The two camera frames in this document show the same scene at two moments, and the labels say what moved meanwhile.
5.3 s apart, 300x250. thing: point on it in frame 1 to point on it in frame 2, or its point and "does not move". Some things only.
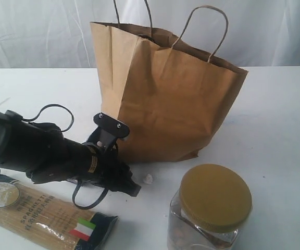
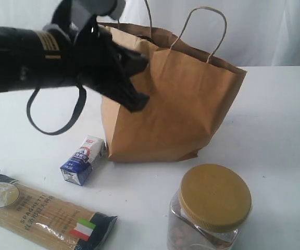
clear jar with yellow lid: (208, 213) does not move
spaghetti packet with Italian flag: (50, 220) does not move
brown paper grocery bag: (175, 103) does not move
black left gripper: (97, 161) to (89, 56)
